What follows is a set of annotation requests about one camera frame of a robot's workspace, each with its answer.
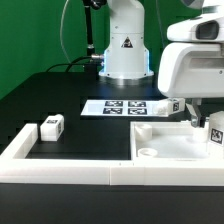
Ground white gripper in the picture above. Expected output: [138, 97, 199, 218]
[158, 14, 224, 127]

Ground white square table top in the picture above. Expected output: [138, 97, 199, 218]
[130, 121, 210, 160]

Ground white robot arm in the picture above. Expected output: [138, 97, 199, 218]
[99, 0, 224, 127]

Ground white sheet with tags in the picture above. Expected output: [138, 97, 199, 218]
[81, 100, 168, 117]

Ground white U-shaped obstacle fence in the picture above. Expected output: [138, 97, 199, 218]
[0, 124, 224, 186]

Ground black cables on table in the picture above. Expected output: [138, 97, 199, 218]
[45, 54, 105, 73]

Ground grey cable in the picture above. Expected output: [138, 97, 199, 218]
[59, 0, 72, 64]

